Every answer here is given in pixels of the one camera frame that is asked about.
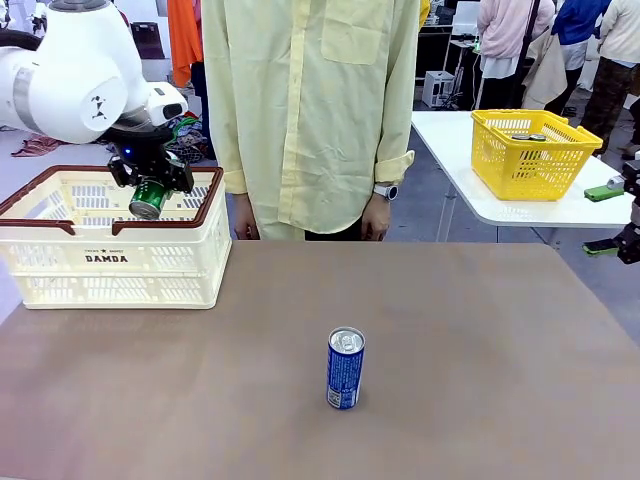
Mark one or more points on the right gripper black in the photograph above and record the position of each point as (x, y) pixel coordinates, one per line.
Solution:
(636, 212)

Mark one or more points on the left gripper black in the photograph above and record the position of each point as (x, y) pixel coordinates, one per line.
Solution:
(145, 157)

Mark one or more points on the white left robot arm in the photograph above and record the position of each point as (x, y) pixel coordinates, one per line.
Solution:
(70, 75)

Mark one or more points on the person's left forearm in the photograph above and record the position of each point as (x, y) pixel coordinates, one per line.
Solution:
(395, 150)

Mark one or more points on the person's right forearm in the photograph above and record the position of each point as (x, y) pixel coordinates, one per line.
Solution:
(231, 150)

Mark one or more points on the yellow plastic basket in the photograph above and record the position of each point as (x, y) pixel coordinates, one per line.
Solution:
(525, 170)

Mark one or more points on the person's right hand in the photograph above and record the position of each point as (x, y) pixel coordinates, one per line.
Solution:
(247, 220)

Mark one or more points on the person's left hand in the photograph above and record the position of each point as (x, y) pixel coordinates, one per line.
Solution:
(376, 220)

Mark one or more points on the checked dark fabric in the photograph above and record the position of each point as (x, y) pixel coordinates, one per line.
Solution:
(187, 152)

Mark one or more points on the mixed clothes pile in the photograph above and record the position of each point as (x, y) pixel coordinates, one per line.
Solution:
(192, 145)

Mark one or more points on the white side table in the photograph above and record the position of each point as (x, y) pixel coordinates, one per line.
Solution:
(550, 210)

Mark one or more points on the green cloth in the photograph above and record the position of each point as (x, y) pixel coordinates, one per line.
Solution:
(190, 122)

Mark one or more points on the dark hanging trousers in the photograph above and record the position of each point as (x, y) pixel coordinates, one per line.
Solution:
(202, 110)

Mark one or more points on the brownish fabric pile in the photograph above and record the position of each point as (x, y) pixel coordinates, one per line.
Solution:
(40, 147)

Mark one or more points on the orange hanging garment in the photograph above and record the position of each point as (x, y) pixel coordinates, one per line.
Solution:
(185, 35)

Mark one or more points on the beige coat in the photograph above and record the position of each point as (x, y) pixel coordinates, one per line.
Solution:
(547, 70)

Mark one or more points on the person in cream top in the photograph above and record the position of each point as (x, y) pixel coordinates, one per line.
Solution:
(620, 50)

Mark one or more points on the person in yellow shirt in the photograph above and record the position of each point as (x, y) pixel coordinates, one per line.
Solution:
(310, 100)

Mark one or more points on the person in blue jacket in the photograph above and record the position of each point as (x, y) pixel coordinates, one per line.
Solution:
(580, 30)

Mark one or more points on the black trousers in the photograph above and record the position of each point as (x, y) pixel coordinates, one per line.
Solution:
(340, 232)

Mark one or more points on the white computer case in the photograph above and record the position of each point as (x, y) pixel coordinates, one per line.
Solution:
(439, 90)

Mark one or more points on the person in pink hoodie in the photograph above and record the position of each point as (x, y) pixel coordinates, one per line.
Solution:
(510, 30)

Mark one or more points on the white wristwatch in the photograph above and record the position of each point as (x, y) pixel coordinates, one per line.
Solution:
(387, 191)

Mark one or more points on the black shelf desk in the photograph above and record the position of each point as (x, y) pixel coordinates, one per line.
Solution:
(440, 45)

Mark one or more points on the yellow hanging jacket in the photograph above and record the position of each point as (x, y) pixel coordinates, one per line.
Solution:
(425, 10)

